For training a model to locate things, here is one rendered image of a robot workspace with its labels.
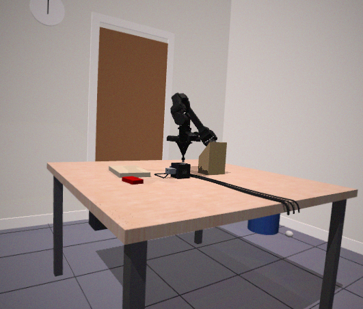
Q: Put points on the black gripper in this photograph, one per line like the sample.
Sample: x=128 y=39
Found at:
x=182 y=143

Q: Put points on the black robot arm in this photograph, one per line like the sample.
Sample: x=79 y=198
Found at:
x=180 y=106

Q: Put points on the red rectangular block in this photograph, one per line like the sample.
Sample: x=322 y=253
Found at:
x=132 y=180

